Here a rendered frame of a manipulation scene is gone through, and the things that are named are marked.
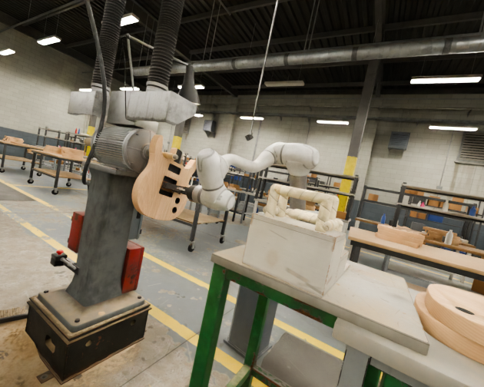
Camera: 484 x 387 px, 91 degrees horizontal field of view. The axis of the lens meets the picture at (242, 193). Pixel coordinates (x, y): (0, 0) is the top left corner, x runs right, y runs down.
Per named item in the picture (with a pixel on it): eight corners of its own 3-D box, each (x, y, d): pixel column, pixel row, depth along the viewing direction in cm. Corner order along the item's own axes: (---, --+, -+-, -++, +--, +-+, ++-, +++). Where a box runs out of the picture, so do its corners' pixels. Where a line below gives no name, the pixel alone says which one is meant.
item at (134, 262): (101, 280, 167) (109, 229, 165) (117, 276, 178) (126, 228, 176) (121, 295, 155) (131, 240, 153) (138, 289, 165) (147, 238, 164)
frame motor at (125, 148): (84, 161, 144) (91, 119, 142) (125, 168, 167) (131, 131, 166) (124, 172, 124) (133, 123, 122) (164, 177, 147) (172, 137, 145)
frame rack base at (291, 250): (240, 262, 79) (251, 213, 78) (261, 256, 92) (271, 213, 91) (323, 299, 64) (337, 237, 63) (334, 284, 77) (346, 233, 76)
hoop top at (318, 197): (267, 192, 77) (269, 182, 77) (272, 193, 80) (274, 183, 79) (330, 206, 66) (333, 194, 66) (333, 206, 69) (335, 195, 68)
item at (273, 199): (263, 215, 77) (268, 186, 77) (266, 215, 80) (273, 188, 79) (271, 217, 76) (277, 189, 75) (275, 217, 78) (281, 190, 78)
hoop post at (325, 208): (313, 229, 68) (320, 198, 68) (316, 229, 71) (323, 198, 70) (324, 233, 66) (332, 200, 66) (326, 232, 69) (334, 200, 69)
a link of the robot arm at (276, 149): (258, 147, 142) (278, 149, 134) (273, 137, 154) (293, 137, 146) (261, 167, 149) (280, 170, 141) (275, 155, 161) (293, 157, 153)
